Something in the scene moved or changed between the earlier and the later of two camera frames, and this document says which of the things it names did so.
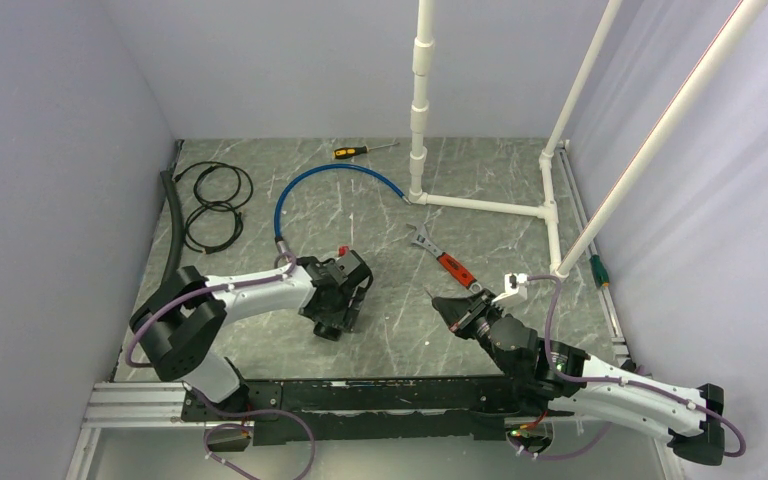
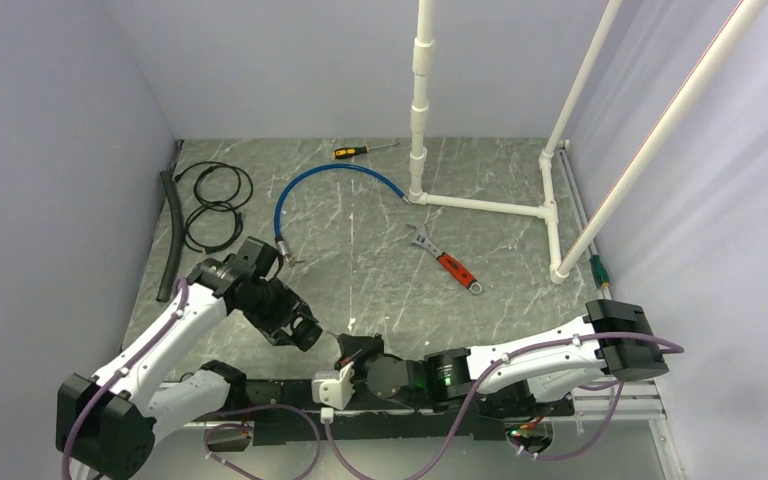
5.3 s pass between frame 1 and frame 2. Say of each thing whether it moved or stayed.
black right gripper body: moved
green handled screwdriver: stayed
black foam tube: stayed
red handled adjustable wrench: stayed
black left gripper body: moved
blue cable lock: stayed
